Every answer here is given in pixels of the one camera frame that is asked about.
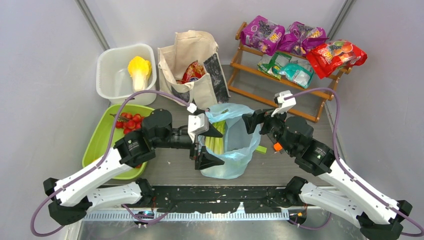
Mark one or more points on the red fruit candy bag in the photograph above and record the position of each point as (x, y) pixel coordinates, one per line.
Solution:
(328, 57)

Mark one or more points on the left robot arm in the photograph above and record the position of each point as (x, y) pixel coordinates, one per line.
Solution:
(73, 197)

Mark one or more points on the purple snack bag left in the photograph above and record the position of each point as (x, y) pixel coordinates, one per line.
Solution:
(263, 35)

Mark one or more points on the canvas tote bag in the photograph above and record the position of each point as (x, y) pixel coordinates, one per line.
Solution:
(190, 46)

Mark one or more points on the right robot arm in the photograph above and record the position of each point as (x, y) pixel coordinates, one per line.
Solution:
(377, 216)

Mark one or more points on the green celery bunch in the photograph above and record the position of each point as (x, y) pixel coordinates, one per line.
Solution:
(216, 144)

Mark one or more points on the orange toy piece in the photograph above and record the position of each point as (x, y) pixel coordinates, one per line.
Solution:
(277, 147)

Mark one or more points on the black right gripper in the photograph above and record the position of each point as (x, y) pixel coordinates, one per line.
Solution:
(251, 120)

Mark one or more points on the green plastic tray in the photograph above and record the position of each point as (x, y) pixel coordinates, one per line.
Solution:
(100, 138)

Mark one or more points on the yellow napa cabbage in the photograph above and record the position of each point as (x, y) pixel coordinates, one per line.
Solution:
(139, 70)

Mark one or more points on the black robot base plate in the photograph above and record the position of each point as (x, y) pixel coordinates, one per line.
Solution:
(217, 199)

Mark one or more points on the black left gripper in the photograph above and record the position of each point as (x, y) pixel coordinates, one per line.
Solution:
(205, 159)

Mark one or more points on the white plastic basket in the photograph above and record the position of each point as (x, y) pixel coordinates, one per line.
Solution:
(113, 81)

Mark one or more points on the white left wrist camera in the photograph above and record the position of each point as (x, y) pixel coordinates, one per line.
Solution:
(198, 122)

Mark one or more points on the blue plastic grocery bag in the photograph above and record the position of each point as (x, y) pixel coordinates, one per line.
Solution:
(239, 146)

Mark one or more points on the red lychee bunch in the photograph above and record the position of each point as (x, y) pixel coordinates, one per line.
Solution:
(129, 122)

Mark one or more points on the teal snack bag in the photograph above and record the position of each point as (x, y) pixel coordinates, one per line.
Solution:
(299, 72)

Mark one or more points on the green toy block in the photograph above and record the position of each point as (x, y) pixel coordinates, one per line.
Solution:
(261, 149)

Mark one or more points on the green white snack bag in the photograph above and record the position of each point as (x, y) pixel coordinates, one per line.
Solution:
(273, 65)

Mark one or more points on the purple snack bag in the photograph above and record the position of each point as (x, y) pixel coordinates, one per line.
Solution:
(263, 35)
(299, 39)

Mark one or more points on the wooden rack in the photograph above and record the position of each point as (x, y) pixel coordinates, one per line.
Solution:
(247, 80)

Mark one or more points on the purple snack bag right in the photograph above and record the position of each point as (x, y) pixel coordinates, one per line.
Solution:
(299, 39)

